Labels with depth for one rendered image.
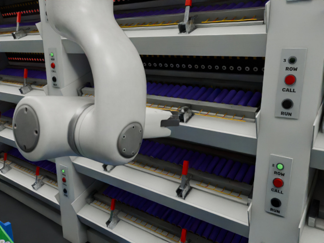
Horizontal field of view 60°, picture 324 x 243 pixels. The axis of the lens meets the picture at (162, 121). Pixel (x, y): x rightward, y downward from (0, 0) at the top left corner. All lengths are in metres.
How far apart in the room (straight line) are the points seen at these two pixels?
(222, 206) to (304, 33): 0.41
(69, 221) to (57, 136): 0.80
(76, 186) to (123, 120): 0.73
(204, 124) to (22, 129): 0.39
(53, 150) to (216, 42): 0.38
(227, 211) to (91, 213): 0.53
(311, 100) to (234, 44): 0.18
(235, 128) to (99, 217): 0.60
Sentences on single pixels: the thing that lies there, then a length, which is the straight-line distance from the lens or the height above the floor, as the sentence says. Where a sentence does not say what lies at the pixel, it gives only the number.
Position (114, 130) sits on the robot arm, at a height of 0.62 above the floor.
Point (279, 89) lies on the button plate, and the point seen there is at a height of 0.63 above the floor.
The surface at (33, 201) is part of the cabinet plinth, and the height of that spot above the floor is 0.04.
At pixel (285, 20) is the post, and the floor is 0.75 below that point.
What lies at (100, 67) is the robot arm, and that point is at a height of 0.69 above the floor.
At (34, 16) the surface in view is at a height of 0.83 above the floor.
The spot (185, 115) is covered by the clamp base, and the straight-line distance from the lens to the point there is 0.65.
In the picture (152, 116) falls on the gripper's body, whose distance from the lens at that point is 0.48.
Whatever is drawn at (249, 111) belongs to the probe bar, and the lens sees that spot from 0.62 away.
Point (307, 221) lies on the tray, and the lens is 0.69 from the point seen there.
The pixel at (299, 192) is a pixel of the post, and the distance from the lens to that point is 0.60.
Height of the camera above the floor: 0.71
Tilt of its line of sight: 15 degrees down
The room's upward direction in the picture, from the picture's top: straight up
